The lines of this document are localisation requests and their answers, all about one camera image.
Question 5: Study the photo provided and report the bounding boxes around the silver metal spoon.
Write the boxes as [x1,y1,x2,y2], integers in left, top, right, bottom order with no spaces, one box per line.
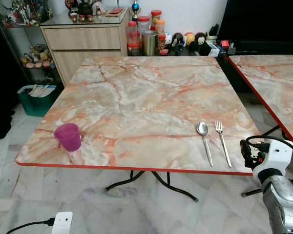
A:
[196,121,214,168]

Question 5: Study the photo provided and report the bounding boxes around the small white box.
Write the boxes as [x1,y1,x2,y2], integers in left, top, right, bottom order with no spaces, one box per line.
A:
[205,41,220,57]

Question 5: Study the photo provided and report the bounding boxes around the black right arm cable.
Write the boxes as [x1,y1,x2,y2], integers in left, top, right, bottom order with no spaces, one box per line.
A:
[245,135,293,157]

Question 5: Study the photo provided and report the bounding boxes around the black teapot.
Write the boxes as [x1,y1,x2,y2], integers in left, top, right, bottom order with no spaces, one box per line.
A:
[76,0,94,16]

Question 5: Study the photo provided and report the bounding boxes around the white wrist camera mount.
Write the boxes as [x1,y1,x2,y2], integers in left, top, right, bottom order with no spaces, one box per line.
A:
[253,139,293,184]
[52,212,73,234]

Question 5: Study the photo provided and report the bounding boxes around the steel tumbler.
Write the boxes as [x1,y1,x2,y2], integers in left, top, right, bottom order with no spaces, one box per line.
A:
[142,30,159,56]

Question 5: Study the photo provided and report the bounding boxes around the purple plastic cup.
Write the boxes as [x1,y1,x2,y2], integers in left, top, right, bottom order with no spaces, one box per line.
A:
[54,123,83,152]

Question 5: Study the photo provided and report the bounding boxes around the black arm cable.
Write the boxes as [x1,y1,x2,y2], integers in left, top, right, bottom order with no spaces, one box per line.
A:
[245,135,293,157]
[6,217,56,234]

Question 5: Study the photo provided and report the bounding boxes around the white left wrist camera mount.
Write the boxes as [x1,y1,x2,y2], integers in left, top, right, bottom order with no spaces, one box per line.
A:
[52,212,73,234]

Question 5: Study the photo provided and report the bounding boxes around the light wooden drawer cabinet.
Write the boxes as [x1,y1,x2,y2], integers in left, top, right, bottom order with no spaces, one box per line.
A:
[41,10,131,86]

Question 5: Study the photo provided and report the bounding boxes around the red-lid jar orange contents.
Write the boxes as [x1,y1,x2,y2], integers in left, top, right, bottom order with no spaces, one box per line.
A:
[151,10,163,24]

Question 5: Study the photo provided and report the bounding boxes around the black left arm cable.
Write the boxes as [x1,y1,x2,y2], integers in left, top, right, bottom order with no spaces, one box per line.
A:
[6,217,56,234]

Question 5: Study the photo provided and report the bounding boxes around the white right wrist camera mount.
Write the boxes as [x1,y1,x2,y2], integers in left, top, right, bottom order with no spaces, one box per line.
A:
[253,139,293,184]

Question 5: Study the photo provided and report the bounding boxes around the green plastic bin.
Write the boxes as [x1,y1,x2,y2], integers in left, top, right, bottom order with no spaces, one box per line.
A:
[17,84,58,117]

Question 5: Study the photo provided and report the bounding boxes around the black round-eared mouse figurine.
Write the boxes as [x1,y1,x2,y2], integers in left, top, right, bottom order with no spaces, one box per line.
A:
[194,32,208,52]

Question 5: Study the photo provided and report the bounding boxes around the glass display cabinet with figurines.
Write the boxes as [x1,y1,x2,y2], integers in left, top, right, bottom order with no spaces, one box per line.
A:
[0,0,64,91]

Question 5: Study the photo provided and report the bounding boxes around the black television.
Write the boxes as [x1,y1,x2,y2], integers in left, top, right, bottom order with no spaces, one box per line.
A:
[217,0,293,42]

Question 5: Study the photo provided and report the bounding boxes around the blue ball trophy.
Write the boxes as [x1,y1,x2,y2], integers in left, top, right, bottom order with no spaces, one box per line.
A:
[131,1,141,21]

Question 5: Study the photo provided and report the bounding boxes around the silver metal fork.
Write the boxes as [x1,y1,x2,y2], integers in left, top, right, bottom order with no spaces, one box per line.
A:
[215,120,232,168]

